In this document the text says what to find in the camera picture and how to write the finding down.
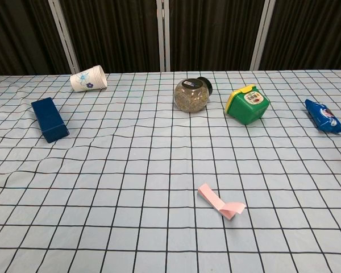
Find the round glass jar black lid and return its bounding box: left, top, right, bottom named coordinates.
left=173, top=76, right=213, bottom=113

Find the light blue checked tablecloth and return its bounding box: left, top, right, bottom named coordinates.
left=0, top=69, right=341, bottom=273

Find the green container yellow lid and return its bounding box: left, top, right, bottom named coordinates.
left=225, top=84, right=271, bottom=126

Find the white floral paper cup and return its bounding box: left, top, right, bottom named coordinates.
left=70, top=65, right=108, bottom=93

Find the black pleated curtain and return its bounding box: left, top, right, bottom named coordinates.
left=0, top=0, right=341, bottom=82

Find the dark blue rectangular box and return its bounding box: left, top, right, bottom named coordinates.
left=31, top=97, right=70, bottom=143

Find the blue snack packet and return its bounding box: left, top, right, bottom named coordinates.
left=305, top=98, right=341, bottom=134

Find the grey metal frame post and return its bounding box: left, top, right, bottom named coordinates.
left=157, top=0, right=171, bottom=72
left=49, top=0, right=81, bottom=75
left=250, top=0, right=276, bottom=71

